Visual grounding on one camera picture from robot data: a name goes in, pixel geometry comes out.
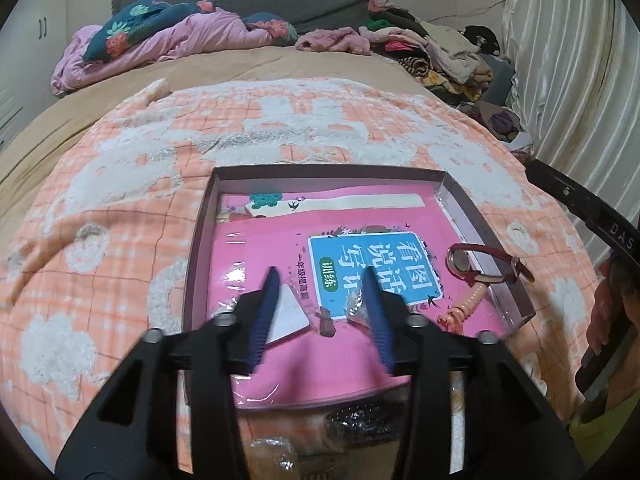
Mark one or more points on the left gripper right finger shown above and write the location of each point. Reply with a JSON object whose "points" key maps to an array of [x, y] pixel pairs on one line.
{"points": [[510, 429]]}

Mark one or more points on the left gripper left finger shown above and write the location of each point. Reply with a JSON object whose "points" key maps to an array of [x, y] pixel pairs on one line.
{"points": [[167, 411]]}

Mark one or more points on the earring card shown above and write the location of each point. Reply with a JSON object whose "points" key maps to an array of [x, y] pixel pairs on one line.
{"points": [[289, 317]]}

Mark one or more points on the clear bag with bracelet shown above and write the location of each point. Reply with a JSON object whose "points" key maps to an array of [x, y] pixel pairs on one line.
{"points": [[356, 310]]}

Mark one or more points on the person right hand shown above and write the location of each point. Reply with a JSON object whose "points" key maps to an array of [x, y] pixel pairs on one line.
{"points": [[607, 309]]}

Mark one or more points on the white striped curtain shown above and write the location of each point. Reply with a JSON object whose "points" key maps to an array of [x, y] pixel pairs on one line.
{"points": [[576, 90]]}

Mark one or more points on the orange plaid cloud blanket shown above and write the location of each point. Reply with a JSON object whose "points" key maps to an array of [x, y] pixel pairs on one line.
{"points": [[101, 254]]}

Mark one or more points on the pink book in box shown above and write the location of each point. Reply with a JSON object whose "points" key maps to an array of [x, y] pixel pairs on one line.
{"points": [[321, 242]]}

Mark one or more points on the pile of clothes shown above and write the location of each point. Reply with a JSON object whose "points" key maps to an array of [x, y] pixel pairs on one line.
{"points": [[463, 68]]}

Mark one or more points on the dark shallow cardboard box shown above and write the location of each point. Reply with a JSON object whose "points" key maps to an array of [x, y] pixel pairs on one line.
{"points": [[504, 308]]}

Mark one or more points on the tan bed sheet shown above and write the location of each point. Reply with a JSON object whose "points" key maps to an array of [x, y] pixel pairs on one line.
{"points": [[34, 152]]}

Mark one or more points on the white wardrobe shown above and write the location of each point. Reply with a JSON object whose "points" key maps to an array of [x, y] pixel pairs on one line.
{"points": [[33, 39]]}

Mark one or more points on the pink quilt on bed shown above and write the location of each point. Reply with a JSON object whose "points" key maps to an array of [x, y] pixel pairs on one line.
{"points": [[196, 34]]}

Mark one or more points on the navy floral pillow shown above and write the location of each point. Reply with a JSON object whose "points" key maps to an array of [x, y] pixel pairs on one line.
{"points": [[137, 22]]}

